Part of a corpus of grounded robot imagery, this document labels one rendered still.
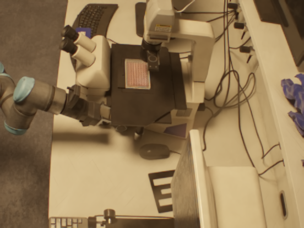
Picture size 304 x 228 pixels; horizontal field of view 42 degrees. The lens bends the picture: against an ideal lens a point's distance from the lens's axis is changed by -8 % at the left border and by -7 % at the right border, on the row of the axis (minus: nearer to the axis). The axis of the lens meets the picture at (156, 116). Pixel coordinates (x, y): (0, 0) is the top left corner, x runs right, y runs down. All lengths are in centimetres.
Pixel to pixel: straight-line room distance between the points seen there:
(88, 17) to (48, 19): 116
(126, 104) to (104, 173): 27
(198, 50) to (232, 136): 45
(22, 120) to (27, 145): 105
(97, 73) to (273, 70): 57
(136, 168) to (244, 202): 66
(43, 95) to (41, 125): 117
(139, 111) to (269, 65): 46
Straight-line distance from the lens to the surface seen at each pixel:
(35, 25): 311
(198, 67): 150
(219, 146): 169
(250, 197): 100
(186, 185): 98
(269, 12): 148
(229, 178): 101
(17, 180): 237
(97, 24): 198
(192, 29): 139
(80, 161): 155
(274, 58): 133
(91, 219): 136
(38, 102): 138
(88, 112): 144
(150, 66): 137
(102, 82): 143
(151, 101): 148
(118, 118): 141
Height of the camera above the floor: 211
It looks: 53 degrees down
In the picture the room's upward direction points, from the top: 17 degrees clockwise
